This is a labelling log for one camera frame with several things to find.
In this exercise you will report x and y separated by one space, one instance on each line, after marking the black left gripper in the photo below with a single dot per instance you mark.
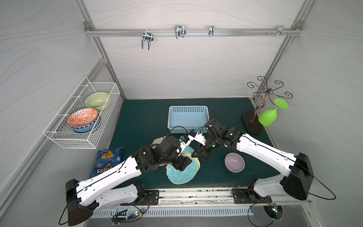
183 162

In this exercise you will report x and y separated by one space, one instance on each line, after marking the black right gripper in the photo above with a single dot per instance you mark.
202 151

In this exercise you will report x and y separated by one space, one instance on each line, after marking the teal mesh laundry bag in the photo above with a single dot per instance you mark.
181 177

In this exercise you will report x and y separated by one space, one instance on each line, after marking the cream mesh laundry bag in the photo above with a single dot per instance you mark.
162 149

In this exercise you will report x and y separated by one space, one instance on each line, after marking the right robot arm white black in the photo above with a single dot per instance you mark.
295 171

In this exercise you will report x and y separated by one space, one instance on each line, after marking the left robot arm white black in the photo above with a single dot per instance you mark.
83 198

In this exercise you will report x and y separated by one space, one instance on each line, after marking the blue Doritos chip bag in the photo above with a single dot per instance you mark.
106 159

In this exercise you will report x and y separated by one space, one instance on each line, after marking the light blue plastic basket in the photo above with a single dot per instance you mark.
183 119

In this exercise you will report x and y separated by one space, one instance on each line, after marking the lilac bowl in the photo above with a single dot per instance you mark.
234 163

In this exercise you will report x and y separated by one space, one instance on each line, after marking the green plastic wine glass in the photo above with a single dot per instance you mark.
268 117

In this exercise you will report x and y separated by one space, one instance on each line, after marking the blue bowl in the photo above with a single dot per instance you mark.
87 127

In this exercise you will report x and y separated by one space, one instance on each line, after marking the green ceramic bowl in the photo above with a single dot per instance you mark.
99 101

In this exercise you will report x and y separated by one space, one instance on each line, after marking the orange patterned bowl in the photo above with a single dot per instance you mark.
82 117

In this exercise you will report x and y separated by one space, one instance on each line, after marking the small metal hook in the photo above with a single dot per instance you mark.
211 31

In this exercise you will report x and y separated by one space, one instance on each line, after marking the metal clip hook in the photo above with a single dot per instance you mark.
180 31

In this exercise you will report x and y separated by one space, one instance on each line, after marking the double metal hook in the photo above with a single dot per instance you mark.
147 38

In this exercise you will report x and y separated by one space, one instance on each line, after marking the right metal hook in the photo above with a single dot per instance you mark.
280 32

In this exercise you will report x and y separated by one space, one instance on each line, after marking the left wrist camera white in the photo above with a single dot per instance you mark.
185 142

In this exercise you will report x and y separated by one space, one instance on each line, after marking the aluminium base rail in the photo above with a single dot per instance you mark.
217 196

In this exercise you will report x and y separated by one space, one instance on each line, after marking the white cable duct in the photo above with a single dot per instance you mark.
154 212

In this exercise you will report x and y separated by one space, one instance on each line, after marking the copper wire glass stand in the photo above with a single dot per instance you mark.
259 99

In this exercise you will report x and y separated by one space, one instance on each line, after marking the white wire wall basket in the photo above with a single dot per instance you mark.
60 133

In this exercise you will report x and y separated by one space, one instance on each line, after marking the aluminium top rail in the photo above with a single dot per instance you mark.
203 32

